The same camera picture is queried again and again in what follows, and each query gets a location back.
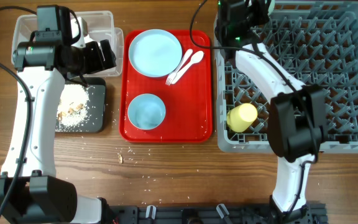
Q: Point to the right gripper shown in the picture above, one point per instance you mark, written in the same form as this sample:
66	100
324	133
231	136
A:
261	8

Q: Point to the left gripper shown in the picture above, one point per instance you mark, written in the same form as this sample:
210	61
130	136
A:
97	63

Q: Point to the food scraps and rice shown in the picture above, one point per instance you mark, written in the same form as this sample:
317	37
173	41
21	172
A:
72	108

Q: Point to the light blue bowl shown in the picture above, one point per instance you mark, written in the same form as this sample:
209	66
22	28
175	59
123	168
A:
146	111

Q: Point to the yellow plastic cup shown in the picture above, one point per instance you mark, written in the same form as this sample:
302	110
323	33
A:
241	117

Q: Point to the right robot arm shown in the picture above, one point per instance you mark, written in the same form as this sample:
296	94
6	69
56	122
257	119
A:
296	120

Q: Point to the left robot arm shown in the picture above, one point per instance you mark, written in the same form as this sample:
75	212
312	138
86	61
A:
30	191

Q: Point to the grey dishwasher rack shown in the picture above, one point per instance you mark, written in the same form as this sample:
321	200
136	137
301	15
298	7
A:
316	42

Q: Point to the black plastic tray bin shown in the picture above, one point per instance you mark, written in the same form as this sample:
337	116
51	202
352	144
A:
94	121

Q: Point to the clear plastic bin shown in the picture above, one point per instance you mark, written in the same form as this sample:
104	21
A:
95	25

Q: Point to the light blue plate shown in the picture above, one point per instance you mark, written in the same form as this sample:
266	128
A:
155	53

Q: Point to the white plastic spoon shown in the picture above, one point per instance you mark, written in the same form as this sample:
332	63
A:
195	58

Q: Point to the white plastic fork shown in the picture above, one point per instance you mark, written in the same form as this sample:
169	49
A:
173	74

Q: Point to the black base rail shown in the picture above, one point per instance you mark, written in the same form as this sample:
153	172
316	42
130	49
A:
314	213

